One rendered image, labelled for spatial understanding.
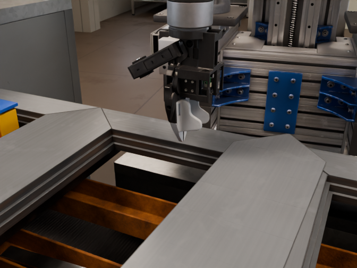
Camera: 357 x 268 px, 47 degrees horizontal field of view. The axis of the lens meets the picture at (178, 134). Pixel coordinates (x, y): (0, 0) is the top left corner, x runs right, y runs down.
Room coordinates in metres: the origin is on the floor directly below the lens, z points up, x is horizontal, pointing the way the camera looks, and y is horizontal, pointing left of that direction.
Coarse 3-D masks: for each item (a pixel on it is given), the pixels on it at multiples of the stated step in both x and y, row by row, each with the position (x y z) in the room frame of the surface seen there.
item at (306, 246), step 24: (24, 120) 0.89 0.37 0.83; (96, 144) 0.75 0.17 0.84; (120, 144) 0.78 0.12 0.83; (144, 144) 0.75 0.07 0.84; (168, 144) 0.74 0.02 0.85; (72, 168) 0.67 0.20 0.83; (24, 192) 0.57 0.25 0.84; (48, 192) 0.60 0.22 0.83; (336, 192) 0.59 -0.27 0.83; (0, 216) 0.51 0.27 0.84; (24, 216) 0.54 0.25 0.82; (312, 216) 0.49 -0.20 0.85; (312, 240) 0.45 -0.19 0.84; (288, 264) 0.39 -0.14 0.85; (312, 264) 0.42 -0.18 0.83
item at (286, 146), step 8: (248, 144) 0.72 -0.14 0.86; (256, 144) 0.72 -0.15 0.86; (264, 144) 0.72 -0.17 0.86; (272, 144) 0.72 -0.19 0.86; (280, 144) 0.72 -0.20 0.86; (288, 144) 0.72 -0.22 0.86; (296, 144) 0.72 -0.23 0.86; (280, 152) 0.69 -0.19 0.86; (288, 152) 0.69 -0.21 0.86; (296, 152) 0.69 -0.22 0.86; (304, 152) 0.69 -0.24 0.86; (312, 152) 0.69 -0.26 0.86; (320, 160) 0.66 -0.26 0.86
